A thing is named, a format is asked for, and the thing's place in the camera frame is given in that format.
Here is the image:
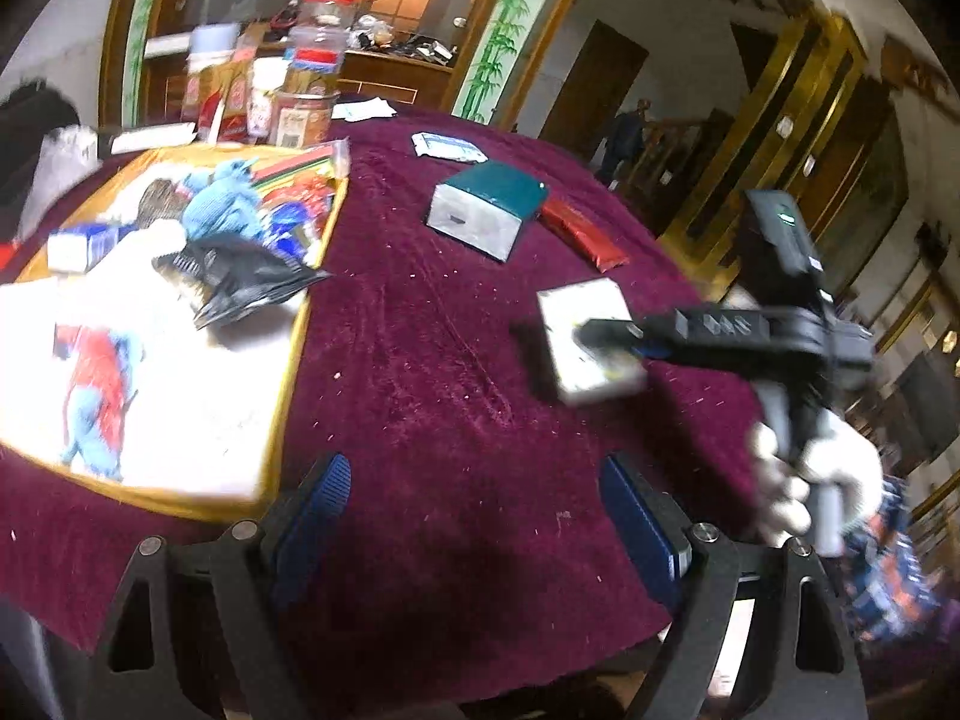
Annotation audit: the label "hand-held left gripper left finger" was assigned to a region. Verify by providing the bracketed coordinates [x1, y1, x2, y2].
[82, 452, 353, 720]

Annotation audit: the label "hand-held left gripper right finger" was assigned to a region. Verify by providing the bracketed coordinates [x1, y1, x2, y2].
[600, 452, 871, 720]

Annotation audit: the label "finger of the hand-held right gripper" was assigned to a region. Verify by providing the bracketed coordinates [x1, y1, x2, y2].
[574, 317, 676, 362]

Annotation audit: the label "white patterned tissue pack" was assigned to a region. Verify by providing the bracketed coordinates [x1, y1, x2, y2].
[536, 279, 650, 404]

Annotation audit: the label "white tray with yellow rim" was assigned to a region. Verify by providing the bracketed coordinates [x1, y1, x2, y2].
[0, 139, 353, 524]

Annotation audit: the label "black plastic bag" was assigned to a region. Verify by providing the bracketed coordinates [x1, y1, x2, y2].
[152, 234, 332, 331]

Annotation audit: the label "red and blue soft toy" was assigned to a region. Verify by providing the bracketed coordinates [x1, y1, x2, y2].
[54, 322, 145, 482]

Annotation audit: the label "blue plastic bag pack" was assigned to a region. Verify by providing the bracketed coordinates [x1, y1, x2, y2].
[268, 206, 316, 267]

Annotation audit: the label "white cloth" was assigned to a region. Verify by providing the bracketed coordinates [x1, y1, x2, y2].
[90, 219, 197, 316]

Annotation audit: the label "blue knitted glove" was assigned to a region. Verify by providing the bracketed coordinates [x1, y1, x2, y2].
[178, 157, 265, 242]

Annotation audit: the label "colourful striped sponge pack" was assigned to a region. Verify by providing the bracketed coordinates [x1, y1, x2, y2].
[251, 139, 352, 185]

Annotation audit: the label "white and blue tissue pack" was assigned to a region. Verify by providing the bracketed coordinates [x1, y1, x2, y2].
[46, 223, 140, 275]

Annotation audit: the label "person's right forearm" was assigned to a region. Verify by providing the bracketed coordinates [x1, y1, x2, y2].
[840, 474, 947, 647]

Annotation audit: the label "person's right hand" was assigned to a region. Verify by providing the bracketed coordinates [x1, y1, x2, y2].
[748, 411, 887, 550]

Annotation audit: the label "red packet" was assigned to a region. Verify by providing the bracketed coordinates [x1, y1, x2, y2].
[540, 196, 631, 272]

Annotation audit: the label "teal tissue box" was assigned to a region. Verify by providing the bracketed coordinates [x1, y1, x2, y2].
[425, 161, 548, 263]

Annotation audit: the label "golden wooden furniture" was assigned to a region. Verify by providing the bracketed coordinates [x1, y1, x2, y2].
[656, 7, 912, 293]

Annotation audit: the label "blue wet wipes pack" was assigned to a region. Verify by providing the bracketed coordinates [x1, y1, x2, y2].
[410, 132, 490, 166]

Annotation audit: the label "white paper packets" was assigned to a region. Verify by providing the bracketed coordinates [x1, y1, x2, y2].
[330, 96, 398, 122]

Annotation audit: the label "wooden cabinet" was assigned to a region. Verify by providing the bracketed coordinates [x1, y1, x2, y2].
[146, 34, 458, 125]

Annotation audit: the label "short jar with brown contents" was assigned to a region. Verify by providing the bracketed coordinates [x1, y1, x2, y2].
[274, 88, 340, 149]

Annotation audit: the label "red and gold box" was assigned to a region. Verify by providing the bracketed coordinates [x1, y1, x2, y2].
[180, 52, 260, 143]

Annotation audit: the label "clear jar with red lid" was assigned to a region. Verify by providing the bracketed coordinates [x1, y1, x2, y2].
[298, 0, 359, 37]

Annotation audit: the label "dark cloth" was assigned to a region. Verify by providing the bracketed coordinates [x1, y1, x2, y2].
[0, 82, 82, 207]

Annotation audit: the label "bamboo painted door frame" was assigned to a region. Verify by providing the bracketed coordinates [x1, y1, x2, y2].
[454, 0, 571, 125]

